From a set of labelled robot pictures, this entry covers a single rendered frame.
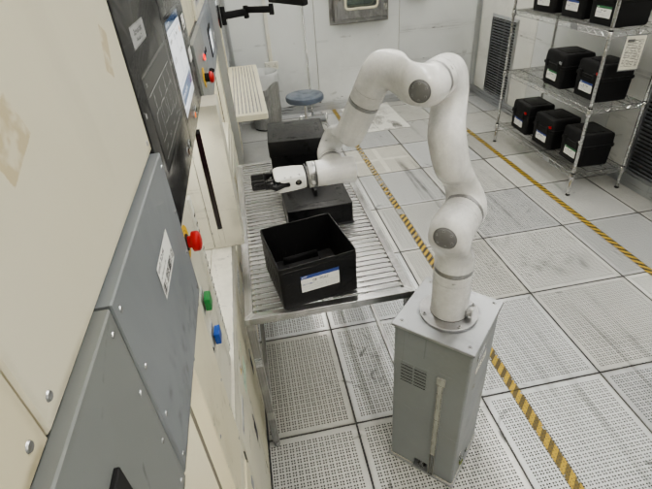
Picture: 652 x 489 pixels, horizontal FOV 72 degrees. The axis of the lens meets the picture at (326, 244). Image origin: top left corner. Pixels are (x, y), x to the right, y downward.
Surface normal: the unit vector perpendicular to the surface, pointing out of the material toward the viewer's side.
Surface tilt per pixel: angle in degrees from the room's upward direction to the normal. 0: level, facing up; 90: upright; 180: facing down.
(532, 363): 0
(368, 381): 0
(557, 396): 0
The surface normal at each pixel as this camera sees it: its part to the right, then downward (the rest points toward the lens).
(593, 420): -0.07, -0.82
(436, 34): 0.18, 0.54
